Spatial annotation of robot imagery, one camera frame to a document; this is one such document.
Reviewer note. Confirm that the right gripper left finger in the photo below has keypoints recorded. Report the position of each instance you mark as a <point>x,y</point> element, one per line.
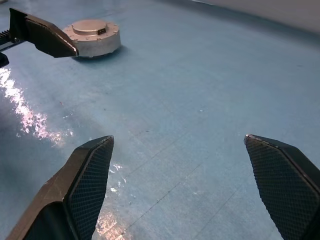
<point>82,180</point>

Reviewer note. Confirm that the round silver motor cover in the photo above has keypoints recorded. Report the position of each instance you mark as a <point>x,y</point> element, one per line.
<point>87,27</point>

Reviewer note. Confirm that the blue plastic table cover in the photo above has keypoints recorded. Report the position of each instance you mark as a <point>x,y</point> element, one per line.
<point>175,87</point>

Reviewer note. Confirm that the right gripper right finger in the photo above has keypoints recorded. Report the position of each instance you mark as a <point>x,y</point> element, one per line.
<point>287,190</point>

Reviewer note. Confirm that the motor stator housing copper coils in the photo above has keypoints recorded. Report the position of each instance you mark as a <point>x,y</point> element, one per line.
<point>100,48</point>

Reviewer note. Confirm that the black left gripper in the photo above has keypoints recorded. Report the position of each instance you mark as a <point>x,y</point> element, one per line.
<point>5,37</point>

